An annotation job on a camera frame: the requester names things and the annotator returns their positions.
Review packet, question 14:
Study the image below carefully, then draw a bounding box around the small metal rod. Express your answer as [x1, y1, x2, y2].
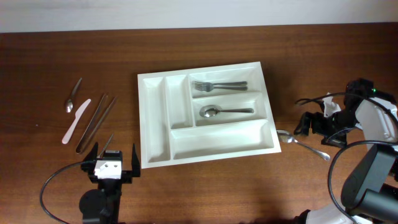
[97, 133, 114, 158]

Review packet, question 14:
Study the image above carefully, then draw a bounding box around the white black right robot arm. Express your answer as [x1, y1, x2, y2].
[294, 78, 397, 224]

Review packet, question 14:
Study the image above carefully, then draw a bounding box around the black left camera cable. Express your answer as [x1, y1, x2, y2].
[39, 160, 94, 224]

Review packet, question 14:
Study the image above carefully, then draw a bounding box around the small metal teaspoon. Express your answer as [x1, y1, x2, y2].
[65, 78, 82, 113]

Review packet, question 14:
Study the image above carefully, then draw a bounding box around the metal fork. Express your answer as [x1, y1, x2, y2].
[193, 81, 248, 86]
[194, 85, 248, 92]

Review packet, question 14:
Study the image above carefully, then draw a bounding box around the white plastic cutlery tray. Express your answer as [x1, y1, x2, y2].
[137, 62, 281, 169]

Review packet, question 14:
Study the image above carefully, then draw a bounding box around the large metal spoon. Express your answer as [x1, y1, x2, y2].
[199, 105, 254, 118]
[277, 129, 330, 161]

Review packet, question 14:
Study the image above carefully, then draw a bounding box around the black camera cable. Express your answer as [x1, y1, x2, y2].
[294, 91, 398, 224]
[39, 160, 94, 224]

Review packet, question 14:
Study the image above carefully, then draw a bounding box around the black right camera cable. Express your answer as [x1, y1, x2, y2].
[294, 91, 398, 224]

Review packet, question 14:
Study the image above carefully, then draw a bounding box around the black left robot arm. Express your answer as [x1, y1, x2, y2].
[79, 143, 141, 223]

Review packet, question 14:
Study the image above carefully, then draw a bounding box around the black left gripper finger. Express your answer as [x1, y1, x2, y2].
[84, 142, 98, 161]
[131, 144, 141, 177]

